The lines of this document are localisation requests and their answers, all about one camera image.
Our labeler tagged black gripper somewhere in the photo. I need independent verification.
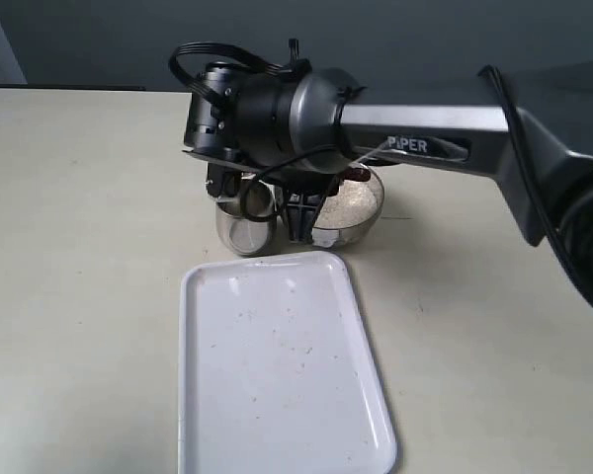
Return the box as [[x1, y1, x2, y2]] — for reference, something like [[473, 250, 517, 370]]
[[184, 61, 331, 244]]

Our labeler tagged dark red wooden spoon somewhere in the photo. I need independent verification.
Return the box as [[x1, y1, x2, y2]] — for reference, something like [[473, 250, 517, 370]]
[[340, 167, 371, 183]]

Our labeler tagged white plastic tray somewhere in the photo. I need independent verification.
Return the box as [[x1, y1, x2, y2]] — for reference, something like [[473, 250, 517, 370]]
[[177, 251, 398, 473]]

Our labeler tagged steel bowl with rice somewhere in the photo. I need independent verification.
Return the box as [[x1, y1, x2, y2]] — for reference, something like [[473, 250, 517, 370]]
[[311, 165, 384, 249]]

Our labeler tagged small steel cup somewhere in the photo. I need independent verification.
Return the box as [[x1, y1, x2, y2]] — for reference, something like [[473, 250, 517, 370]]
[[215, 179, 277, 257]]

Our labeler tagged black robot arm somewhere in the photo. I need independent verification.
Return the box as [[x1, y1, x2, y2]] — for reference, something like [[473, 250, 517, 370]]
[[184, 61, 593, 307]]

